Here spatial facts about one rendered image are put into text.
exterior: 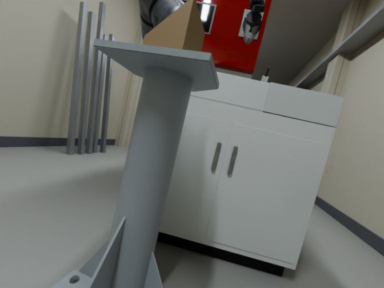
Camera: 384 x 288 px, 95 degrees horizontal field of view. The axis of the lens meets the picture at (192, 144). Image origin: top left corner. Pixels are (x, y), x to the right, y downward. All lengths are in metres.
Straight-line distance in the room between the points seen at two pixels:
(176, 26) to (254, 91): 0.52
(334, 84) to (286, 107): 2.77
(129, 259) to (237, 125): 0.70
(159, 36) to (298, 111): 0.72
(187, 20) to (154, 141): 0.35
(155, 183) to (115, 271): 0.30
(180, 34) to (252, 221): 0.88
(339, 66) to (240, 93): 3.01
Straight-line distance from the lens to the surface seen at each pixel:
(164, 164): 0.55
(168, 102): 0.53
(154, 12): 0.69
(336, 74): 3.79
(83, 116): 2.81
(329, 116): 1.08
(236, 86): 0.95
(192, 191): 0.95
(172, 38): 0.57
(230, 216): 1.00
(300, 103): 1.02
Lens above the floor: 0.64
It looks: 4 degrees down
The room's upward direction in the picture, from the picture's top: 13 degrees clockwise
